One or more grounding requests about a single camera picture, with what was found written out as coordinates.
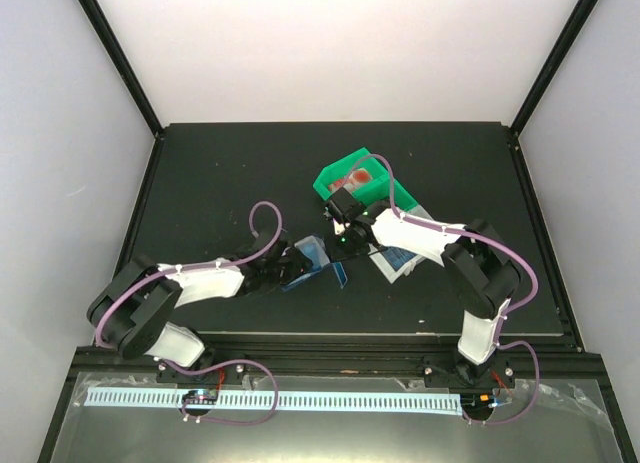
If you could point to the white slotted cable duct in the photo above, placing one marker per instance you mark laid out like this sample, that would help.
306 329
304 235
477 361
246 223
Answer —
319 401

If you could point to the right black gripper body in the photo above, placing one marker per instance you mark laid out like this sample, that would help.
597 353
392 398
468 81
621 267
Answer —
347 248

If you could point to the right black frame post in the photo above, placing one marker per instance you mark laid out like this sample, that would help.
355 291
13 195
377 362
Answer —
572 28

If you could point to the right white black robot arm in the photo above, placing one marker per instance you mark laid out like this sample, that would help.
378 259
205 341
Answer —
483 277

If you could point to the red white card stack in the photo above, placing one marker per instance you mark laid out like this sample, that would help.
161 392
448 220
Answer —
355 180

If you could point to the right small circuit board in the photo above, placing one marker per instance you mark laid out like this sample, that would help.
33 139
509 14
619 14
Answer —
482 400

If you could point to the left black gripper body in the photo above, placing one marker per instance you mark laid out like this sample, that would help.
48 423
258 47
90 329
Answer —
281 273

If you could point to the black frame post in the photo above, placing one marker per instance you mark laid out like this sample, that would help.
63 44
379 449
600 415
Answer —
117 55
572 28

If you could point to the single blue card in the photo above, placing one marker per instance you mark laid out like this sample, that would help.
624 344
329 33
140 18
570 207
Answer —
340 273
315 252

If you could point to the small circuit board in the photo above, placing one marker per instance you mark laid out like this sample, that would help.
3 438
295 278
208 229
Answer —
200 396
482 400

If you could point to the green bin with black cards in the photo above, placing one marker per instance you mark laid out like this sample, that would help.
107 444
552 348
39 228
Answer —
400 195

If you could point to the left small circuit board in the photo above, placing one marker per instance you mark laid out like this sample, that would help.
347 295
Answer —
200 396

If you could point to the green bin with red cards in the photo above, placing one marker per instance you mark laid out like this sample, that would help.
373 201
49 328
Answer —
346 165

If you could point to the white bin with blue cards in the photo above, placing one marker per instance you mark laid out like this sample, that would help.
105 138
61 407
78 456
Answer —
376 257

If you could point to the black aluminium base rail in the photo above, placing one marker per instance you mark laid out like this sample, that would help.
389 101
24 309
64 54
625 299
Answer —
437 366

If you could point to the blue vip card stack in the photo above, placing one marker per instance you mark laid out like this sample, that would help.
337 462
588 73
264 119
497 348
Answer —
396 258

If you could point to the left black frame post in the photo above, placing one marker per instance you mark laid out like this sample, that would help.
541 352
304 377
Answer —
117 55

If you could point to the blue card holder wallet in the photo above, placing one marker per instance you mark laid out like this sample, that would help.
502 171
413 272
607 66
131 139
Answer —
305 275

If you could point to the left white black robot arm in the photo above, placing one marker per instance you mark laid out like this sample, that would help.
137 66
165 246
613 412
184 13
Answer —
133 313

